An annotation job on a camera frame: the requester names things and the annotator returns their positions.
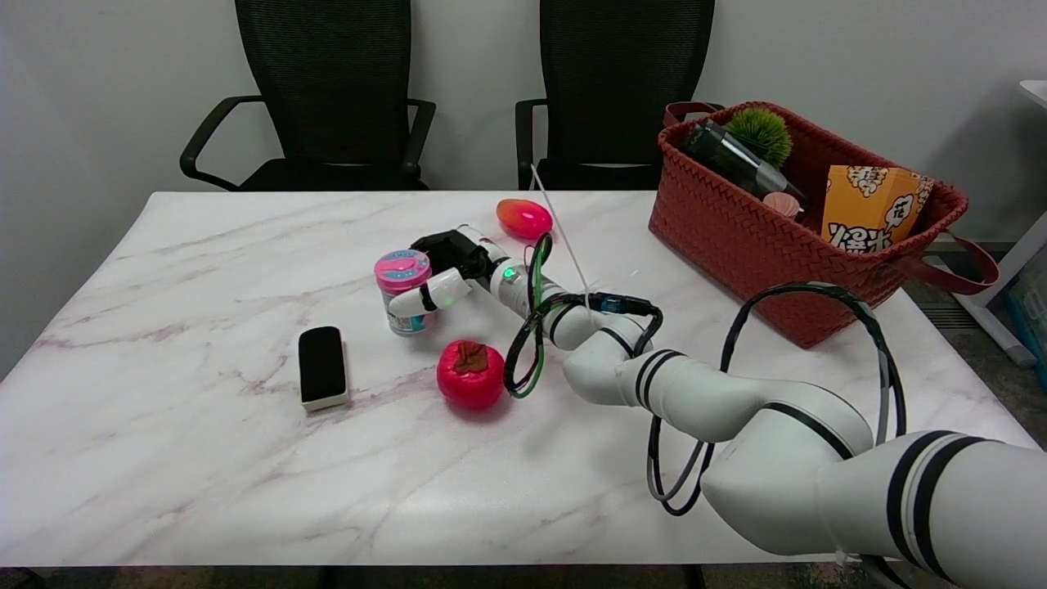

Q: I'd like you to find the red woven basket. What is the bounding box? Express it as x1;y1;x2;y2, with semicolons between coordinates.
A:
649;101;1000;350

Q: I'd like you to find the red toy persimmon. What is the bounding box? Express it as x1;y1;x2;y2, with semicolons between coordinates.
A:
436;339;508;411

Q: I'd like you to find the pink orange toy mango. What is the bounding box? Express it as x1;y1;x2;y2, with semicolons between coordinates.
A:
496;198;555;242

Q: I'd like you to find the dark glass bottle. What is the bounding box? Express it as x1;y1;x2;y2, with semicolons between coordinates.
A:
683;120;809;205

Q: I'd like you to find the black whiteboard eraser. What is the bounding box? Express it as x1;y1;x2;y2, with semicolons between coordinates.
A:
298;326;352;412

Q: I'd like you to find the green and black cable bundle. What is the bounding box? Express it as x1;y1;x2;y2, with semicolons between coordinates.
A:
503;233;663;400

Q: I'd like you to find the blue storage bin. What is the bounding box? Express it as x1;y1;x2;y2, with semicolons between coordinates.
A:
1006;274;1047;387

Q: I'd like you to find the black mesh office chair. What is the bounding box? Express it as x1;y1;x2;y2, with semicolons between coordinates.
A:
180;0;437;192
515;0;717;191

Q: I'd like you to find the green spiky ball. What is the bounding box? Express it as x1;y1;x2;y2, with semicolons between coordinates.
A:
724;107;794;169

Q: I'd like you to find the white side table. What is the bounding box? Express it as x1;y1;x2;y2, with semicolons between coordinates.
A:
953;79;1047;369

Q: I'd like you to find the white zip tie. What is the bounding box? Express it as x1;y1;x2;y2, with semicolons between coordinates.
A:
530;164;595;328

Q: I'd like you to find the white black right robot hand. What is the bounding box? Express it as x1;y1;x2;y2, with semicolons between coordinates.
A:
388;225;513;320

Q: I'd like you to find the pink lid gum jar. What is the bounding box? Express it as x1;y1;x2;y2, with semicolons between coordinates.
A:
374;249;434;336

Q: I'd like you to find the black grey cable loop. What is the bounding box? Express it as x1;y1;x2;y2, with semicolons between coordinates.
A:
646;281;907;518

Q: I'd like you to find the orange popcorn box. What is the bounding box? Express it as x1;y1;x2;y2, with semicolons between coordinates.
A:
820;164;935;253

